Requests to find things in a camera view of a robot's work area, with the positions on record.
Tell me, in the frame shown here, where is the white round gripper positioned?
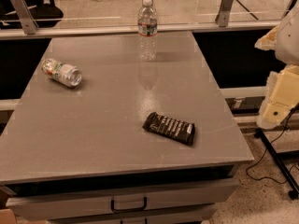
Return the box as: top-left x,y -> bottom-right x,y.
254,26 -> 299,129

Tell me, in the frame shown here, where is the clear plastic water bottle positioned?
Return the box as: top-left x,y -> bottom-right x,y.
137,0 -> 158,61

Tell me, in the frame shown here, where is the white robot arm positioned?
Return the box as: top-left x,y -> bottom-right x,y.
254,5 -> 299,129

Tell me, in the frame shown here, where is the black stand base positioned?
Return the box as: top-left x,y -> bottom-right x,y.
254,128 -> 299,200

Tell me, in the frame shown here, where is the black snack bar wrapper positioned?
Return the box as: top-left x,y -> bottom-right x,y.
142,112 -> 195,147

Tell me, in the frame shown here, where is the silver green soda can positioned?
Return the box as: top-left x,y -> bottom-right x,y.
41,59 -> 82,88

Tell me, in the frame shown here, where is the black office chair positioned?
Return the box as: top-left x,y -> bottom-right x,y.
0,0 -> 64,29

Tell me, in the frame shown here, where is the right metal rail bracket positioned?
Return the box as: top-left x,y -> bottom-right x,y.
215,0 -> 234,27

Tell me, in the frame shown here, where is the black cable on floor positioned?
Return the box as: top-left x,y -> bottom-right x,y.
245,103 -> 299,185

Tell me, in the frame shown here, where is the grey horizontal rail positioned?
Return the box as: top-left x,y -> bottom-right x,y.
0,21 -> 280,40

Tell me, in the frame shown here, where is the left metal rail bracket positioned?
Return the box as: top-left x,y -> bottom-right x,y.
10,0 -> 38,35

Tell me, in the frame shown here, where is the grey drawer with black handle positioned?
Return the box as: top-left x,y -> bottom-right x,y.
7,178 -> 238,220

